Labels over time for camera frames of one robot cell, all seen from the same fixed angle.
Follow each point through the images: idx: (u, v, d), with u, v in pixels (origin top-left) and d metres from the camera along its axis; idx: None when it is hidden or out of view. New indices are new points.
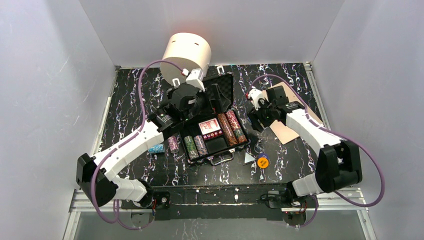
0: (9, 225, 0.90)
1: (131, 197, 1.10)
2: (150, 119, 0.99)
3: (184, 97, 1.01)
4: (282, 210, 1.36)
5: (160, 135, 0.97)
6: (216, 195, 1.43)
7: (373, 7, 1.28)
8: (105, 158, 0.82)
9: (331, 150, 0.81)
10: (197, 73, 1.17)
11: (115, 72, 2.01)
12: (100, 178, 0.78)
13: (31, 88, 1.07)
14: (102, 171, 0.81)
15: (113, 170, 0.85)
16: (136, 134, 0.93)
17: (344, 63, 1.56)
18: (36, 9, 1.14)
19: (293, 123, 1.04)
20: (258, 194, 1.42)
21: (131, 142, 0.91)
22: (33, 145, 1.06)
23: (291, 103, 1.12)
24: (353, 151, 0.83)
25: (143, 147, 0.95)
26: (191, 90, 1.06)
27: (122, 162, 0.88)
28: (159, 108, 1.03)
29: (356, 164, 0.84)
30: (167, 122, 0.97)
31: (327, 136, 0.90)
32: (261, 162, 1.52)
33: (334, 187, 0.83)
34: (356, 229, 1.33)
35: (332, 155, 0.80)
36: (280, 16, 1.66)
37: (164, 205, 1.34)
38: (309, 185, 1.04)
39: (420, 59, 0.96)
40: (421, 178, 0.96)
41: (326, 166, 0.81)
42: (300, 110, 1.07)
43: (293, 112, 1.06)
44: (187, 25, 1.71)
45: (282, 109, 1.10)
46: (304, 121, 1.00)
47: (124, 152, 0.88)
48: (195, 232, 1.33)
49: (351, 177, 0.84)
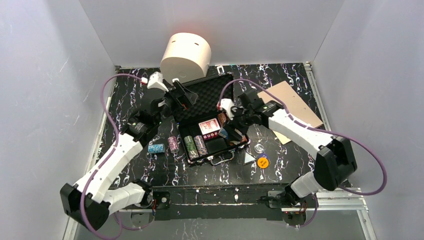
0: (10, 225, 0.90)
1: (131, 201, 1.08)
2: (124, 130, 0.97)
3: (152, 101, 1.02)
4: (282, 210, 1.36)
5: (139, 144, 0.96)
6: (216, 195, 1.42)
7: (373, 7, 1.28)
8: (89, 181, 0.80)
9: (328, 151, 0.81)
10: (155, 77, 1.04)
11: (115, 72, 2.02)
12: (89, 203, 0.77)
13: (31, 88, 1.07)
14: (89, 196, 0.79)
15: (99, 191, 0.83)
16: (114, 149, 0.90)
17: (344, 63, 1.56)
18: (36, 10, 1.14)
19: (278, 127, 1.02)
20: (258, 195, 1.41)
21: (110, 159, 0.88)
22: (33, 145, 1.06)
23: (268, 105, 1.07)
24: (346, 146, 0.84)
25: (124, 160, 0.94)
26: (158, 94, 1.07)
27: (106, 182, 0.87)
28: (130, 117, 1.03)
29: (350, 156, 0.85)
30: (142, 129, 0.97)
31: (316, 137, 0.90)
32: (261, 162, 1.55)
33: (337, 184, 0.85)
34: (356, 229, 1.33)
35: (329, 157, 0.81)
36: (280, 16, 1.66)
37: (164, 204, 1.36)
38: (308, 185, 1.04)
39: (420, 59, 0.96)
40: (421, 178, 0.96)
41: (326, 168, 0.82)
42: (281, 110, 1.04)
43: (275, 114, 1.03)
44: (187, 25, 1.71)
45: (262, 113, 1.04)
46: (287, 122, 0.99)
47: (106, 172, 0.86)
48: (195, 233, 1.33)
49: (348, 169, 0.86)
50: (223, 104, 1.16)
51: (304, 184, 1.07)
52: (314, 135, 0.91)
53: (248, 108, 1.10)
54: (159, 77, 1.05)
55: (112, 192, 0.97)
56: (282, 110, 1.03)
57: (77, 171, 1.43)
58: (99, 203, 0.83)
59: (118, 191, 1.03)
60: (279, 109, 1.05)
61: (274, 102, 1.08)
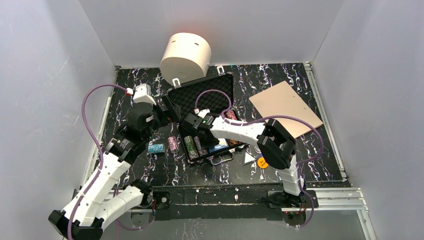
0: (11, 224, 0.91)
1: (129, 208, 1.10)
2: (109, 150, 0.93)
3: (140, 116, 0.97)
4: (282, 210, 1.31)
5: (125, 163, 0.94)
6: (216, 195, 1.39)
7: (373, 6, 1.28)
8: (74, 209, 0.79)
9: (268, 139, 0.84)
10: (143, 91, 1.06)
11: (115, 72, 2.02)
12: (77, 230, 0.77)
13: (32, 88, 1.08)
14: (76, 223, 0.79)
15: (88, 215, 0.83)
16: (98, 173, 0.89)
17: (343, 63, 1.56)
18: (35, 9, 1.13)
19: (220, 134, 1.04)
20: (258, 195, 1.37)
21: (96, 183, 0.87)
22: (34, 145, 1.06)
23: (207, 118, 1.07)
24: (277, 127, 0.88)
25: (111, 181, 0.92)
26: (146, 107, 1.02)
27: (94, 205, 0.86)
28: (116, 133, 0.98)
29: (286, 133, 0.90)
30: (127, 146, 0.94)
31: (252, 129, 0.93)
32: (261, 162, 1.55)
33: (289, 165, 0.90)
34: (356, 229, 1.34)
35: (269, 144, 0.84)
36: (280, 17, 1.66)
37: (164, 205, 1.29)
38: (285, 177, 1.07)
39: (419, 59, 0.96)
40: (420, 178, 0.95)
41: (272, 154, 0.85)
42: (218, 118, 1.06)
43: (214, 123, 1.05)
44: (187, 25, 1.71)
45: (202, 127, 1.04)
46: (227, 126, 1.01)
47: (92, 196, 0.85)
48: (195, 233, 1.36)
49: (290, 146, 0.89)
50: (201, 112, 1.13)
51: (284, 180, 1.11)
52: (250, 129, 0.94)
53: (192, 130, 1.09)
54: (147, 90, 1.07)
55: (106, 204, 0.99)
56: (219, 117, 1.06)
57: (77, 171, 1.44)
58: (89, 226, 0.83)
59: (114, 200, 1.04)
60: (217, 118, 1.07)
61: (210, 113, 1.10)
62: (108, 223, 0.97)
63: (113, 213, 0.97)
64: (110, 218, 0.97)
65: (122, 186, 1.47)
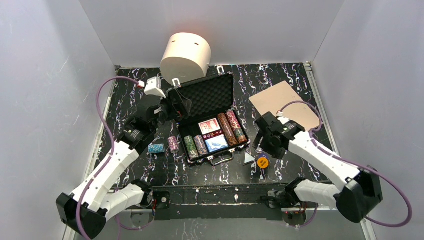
0: (11, 225, 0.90)
1: (131, 203, 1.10)
2: (120, 138, 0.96)
3: (148, 108, 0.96)
4: (282, 210, 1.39)
5: (135, 151, 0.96)
6: (217, 195, 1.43)
7: (373, 6, 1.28)
8: (84, 191, 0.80)
9: (358, 187, 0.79)
10: (153, 83, 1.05)
11: (115, 72, 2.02)
12: (84, 213, 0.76)
13: (32, 88, 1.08)
14: (84, 205, 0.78)
15: (95, 200, 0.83)
16: (109, 158, 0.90)
17: (344, 63, 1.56)
18: (35, 9, 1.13)
19: (300, 151, 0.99)
20: (258, 194, 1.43)
21: (106, 168, 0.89)
22: (34, 145, 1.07)
23: (288, 125, 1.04)
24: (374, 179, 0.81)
25: (120, 169, 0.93)
26: (154, 100, 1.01)
27: (102, 191, 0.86)
28: (127, 124, 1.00)
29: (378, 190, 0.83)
30: (138, 137, 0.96)
31: (342, 167, 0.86)
32: (261, 162, 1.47)
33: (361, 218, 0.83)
34: (356, 230, 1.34)
35: (357, 191, 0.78)
36: (280, 17, 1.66)
37: (164, 204, 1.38)
38: (319, 199, 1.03)
39: (420, 59, 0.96)
40: (421, 178, 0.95)
41: (353, 202, 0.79)
42: (303, 133, 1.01)
43: (297, 135, 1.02)
44: (187, 25, 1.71)
45: (282, 134, 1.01)
46: (311, 147, 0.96)
47: (102, 181, 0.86)
48: (195, 233, 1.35)
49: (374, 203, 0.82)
50: (282, 118, 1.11)
51: (313, 192, 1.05)
52: (339, 164, 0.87)
53: (266, 130, 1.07)
54: (158, 83, 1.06)
55: (110, 197, 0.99)
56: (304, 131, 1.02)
57: (77, 172, 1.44)
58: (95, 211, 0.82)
59: (117, 194, 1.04)
60: (300, 131, 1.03)
61: (295, 122, 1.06)
62: (111, 215, 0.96)
63: (116, 204, 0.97)
64: (113, 210, 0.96)
65: (122, 186, 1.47)
